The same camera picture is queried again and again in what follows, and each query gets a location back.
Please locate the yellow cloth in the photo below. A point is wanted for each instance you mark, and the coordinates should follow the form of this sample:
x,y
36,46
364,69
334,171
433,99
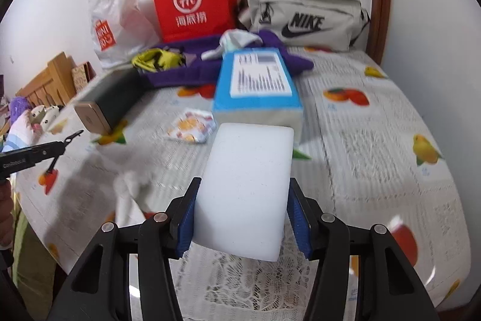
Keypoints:
x,y
157,60

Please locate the brown framed board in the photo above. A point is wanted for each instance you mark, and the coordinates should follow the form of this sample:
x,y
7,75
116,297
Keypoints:
x,y
82,75

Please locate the purple towel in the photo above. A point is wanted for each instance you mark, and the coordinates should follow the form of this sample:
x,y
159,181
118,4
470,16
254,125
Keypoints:
x,y
200,72

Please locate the white sock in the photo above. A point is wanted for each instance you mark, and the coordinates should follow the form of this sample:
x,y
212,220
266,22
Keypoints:
x,y
232,40

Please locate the grey Nike waist bag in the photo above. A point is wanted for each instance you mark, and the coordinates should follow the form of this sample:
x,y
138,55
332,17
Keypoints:
x,y
332,24

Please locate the white sponge block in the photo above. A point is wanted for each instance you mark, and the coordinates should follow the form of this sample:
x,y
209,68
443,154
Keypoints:
x,y
242,199

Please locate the fruit print small packet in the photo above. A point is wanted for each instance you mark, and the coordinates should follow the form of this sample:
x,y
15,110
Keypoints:
x,y
192,126

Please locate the left hand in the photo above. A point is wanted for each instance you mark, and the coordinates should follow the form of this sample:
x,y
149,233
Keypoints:
x,y
6,218

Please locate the blue cardboard box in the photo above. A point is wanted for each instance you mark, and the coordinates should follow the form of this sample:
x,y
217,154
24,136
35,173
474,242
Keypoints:
x,y
255,87

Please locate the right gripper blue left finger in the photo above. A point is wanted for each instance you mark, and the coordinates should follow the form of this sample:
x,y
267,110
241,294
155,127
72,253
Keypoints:
x,y
184,218

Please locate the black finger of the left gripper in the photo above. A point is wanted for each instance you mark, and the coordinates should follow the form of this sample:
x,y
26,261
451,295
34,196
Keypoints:
x,y
25,158

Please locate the white tissue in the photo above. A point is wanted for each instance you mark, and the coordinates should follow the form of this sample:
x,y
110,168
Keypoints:
x,y
128,187

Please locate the dark green gold tin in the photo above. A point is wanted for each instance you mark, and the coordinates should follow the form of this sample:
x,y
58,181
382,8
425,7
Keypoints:
x,y
102,108

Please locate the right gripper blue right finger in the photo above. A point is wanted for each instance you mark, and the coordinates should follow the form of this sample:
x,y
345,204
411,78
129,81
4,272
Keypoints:
x,y
298,219

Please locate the wooden chair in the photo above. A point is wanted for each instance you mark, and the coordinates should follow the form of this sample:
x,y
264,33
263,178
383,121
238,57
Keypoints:
x,y
53,85

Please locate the white Miniso plastic bag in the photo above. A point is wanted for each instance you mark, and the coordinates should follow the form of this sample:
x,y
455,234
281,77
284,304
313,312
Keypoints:
x,y
119,31

